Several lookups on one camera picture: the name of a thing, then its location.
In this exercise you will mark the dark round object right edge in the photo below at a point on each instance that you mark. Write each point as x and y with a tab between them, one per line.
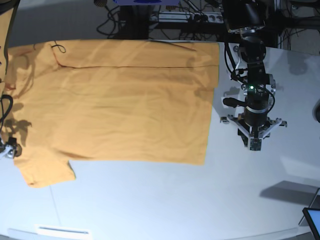
316	111

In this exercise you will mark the orange yellow T-shirt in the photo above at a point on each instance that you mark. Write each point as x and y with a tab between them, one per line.
109	100

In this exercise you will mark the tablet screen with stand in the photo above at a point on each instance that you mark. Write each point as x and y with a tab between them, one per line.
311	216

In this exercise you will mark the white power strip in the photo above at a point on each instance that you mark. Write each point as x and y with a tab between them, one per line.
184	17

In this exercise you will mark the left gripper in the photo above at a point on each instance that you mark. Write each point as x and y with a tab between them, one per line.
253	118

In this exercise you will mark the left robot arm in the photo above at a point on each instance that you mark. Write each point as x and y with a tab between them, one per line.
243	17

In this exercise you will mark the white label strip on table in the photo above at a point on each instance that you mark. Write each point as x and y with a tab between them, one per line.
49	229

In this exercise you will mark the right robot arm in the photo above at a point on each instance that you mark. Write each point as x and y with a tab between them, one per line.
8	9

